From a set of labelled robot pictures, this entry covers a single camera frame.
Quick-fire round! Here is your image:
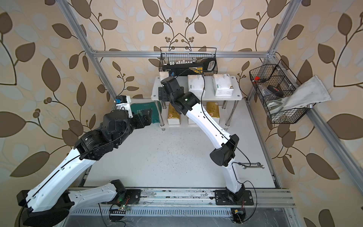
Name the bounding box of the white cloth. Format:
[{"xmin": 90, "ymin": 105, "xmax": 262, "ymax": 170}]
[{"xmin": 282, "ymin": 75, "xmax": 332, "ymax": 111}]

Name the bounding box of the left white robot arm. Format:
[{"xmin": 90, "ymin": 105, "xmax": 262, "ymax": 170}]
[{"xmin": 17, "ymin": 108, "xmax": 152, "ymax": 227}]

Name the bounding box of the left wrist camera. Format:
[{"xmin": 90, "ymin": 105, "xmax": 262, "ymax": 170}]
[{"xmin": 114, "ymin": 95, "xmax": 133, "ymax": 118}]

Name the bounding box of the green plastic tool case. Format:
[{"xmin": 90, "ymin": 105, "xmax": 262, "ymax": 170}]
[{"xmin": 131, "ymin": 102, "xmax": 162, "ymax": 124}]

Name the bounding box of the gold tissue pack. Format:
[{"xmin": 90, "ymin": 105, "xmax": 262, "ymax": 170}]
[
  {"xmin": 206, "ymin": 102, "xmax": 220, "ymax": 124},
  {"xmin": 188, "ymin": 117, "xmax": 196, "ymax": 125},
  {"xmin": 167, "ymin": 103, "xmax": 181, "ymax": 125}
]

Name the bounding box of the black yellow tool box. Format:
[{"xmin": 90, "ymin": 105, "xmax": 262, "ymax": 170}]
[{"xmin": 159, "ymin": 58, "xmax": 218, "ymax": 77}]

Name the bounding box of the side black wire basket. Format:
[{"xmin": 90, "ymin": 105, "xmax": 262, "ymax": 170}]
[{"xmin": 249, "ymin": 60, "xmax": 314, "ymax": 124}]

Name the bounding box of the back black wire basket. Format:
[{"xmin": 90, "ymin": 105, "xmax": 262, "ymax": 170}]
[{"xmin": 159, "ymin": 46, "xmax": 216, "ymax": 68}]

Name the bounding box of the white tissue pack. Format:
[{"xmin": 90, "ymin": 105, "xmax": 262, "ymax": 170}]
[
  {"xmin": 188, "ymin": 75, "xmax": 205, "ymax": 98},
  {"xmin": 159, "ymin": 71, "xmax": 169, "ymax": 81},
  {"xmin": 212, "ymin": 74, "xmax": 234, "ymax": 96}
]

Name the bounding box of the silver wrench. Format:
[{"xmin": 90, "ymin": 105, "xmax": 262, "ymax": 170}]
[{"xmin": 237, "ymin": 162, "xmax": 265, "ymax": 169}]

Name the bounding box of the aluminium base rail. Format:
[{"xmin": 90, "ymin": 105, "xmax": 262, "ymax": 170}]
[{"xmin": 59, "ymin": 187, "xmax": 296, "ymax": 209}]

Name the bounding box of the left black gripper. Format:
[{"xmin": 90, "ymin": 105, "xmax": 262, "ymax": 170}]
[{"xmin": 114, "ymin": 107, "xmax": 153, "ymax": 148}]

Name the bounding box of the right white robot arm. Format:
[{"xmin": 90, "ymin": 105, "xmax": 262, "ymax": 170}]
[{"xmin": 161, "ymin": 77, "xmax": 245, "ymax": 204}]

